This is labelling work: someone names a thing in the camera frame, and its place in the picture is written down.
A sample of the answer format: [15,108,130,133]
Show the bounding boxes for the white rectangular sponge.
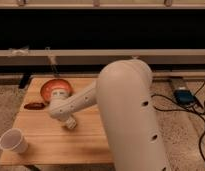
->
[65,117,77,130]

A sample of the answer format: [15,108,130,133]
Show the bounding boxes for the white paper cup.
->
[0,128,28,154]

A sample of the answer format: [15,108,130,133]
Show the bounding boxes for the orange round bowl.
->
[40,79,73,102]

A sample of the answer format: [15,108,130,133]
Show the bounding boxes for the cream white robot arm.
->
[49,59,171,171]

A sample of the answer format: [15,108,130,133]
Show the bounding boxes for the wooden table board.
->
[0,78,112,165]

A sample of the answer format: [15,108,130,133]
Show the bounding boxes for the blue power adapter box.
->
[174,89,195,105]

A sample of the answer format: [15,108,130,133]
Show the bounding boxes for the dark red chili pepper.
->
[24,102,45,110]

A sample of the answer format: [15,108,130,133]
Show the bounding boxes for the black floor cable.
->
[150,75,205,168]

